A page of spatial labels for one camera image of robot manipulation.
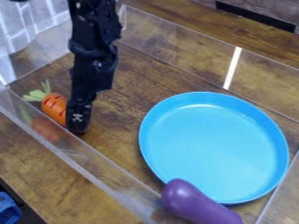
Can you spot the orange toy carrot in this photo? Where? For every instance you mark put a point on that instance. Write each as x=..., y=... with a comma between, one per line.
x=52, y=102

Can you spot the purple toy eggplant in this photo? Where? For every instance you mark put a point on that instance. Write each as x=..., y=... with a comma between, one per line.
x=187, y=202

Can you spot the blue round plastic tray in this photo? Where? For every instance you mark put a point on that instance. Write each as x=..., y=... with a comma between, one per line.
x=216, y=141

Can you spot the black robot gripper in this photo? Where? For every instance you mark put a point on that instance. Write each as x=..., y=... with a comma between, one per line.
x=95, y=29

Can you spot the blue plastic object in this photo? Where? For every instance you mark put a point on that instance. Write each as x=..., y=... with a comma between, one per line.
x=10, y=210

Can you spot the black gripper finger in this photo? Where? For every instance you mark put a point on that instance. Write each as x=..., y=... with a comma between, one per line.
x=78, y=117

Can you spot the dark baseboard strip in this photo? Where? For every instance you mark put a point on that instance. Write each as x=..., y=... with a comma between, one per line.
x=255, y=16

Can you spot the white checkered curtain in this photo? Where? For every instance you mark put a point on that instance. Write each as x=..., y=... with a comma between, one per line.
x=24, y=18

